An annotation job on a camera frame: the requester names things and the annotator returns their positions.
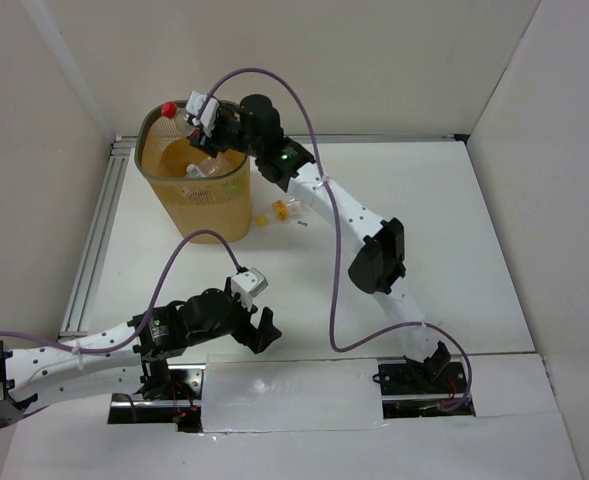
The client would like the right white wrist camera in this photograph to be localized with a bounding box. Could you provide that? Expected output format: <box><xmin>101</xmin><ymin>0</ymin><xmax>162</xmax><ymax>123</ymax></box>
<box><xmin>185</xmin><ymin>91</ymin><xmax>220</xmax><ymax>131</ymax></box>

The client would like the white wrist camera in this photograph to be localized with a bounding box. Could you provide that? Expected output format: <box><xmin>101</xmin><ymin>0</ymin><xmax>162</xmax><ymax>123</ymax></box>
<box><xmin>230</xmin><ymin>268</ymin><xmax>268</xmax><ymax>311</ymax></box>
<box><xmin>185</xmin><ymin>91</ymin><xmax>220</xmax><ymax>131</ymax></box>

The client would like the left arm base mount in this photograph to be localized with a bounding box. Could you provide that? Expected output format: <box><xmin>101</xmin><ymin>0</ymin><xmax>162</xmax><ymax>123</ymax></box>
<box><xmin>107</xmin><ymin>364</ymin><xmax>206</xmax><ymax>434</ymax></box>

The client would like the red cap cola bottle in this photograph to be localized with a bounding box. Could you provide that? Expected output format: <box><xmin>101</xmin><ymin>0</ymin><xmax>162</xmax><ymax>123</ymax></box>
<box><xmin>161</xmin><ymin>102</ymin><xmax>199</xmax><ymax>142</ymax></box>

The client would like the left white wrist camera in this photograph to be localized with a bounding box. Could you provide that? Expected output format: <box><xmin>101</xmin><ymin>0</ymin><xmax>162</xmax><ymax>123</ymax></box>
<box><xmin>230</xmin><ymin>268</ymin><xmax>268</xmax><ymax>311</ymax></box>

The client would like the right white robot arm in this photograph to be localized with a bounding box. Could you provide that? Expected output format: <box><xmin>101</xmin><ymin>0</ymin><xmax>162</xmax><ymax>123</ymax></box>
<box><xmin>185</xmin><ymin>91</ymin><xmax>451</xmax><ymax>392</ymax></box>

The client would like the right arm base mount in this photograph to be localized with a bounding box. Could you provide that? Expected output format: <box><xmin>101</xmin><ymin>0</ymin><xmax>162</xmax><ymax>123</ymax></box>
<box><xmin>372</xmin><ymin>342</ymin><xmax>475</xmax><ymax>420</ymax></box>

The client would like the yellow mesh waste bin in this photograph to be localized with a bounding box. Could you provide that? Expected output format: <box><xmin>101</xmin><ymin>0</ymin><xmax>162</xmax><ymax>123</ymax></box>
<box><xmin>134</xmin><ymin>104</ymin><xmax>252</xmax><ymax>242</ymax></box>

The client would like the clear bottle orange cap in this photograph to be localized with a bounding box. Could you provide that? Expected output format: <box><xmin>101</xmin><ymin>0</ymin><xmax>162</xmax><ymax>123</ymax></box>
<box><xmin>254</xmin><ymin>198</ymin><xmax>308</xmax><ymax>227</ymax></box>

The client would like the aluminium frame rail back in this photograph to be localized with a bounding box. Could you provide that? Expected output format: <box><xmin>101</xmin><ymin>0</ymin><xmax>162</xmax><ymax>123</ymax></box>
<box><xmin>316</xmin><ymin>134</ymin><xmax>470</xmax><ymax>145</ymax></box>

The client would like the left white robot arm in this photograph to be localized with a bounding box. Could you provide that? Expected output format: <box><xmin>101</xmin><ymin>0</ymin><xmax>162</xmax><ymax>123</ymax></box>
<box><xmin>0</xmin><ymin>288</ymin><xmax>282</xmax><ymax>429</ymax></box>

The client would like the green plastic bottle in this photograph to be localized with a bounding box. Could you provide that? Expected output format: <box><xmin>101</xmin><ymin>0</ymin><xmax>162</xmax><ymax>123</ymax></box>
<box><xmin>222</xmin><ymin>179</ymin><xmax>245</xmax><ymax>201</ymax></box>

